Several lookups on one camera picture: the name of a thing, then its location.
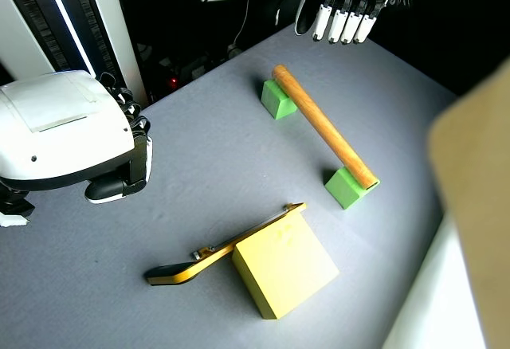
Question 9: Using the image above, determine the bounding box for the tan board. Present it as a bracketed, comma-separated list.
[427, 56, 510, 349]

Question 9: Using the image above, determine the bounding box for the wooden rod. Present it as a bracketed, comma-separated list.
[271, 64, 378, 189]

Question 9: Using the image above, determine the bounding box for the white robot body column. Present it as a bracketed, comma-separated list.
[0, 0, 150, 107]

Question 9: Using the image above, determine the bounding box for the gold hacksaw with black handle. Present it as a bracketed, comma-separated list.
[143, 202, 308, 288]

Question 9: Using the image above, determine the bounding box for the yellow block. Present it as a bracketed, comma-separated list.
[231, 213, 341, 321]

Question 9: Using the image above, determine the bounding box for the green block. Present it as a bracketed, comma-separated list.
[260, 79, 298, 120]
[324, 167, 381, 210]

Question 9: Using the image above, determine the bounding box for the white cable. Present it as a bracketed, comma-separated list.
[231, 0, 298, 53]

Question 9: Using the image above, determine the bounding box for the grey table cloth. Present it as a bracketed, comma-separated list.
[0, 22, 457, 349]

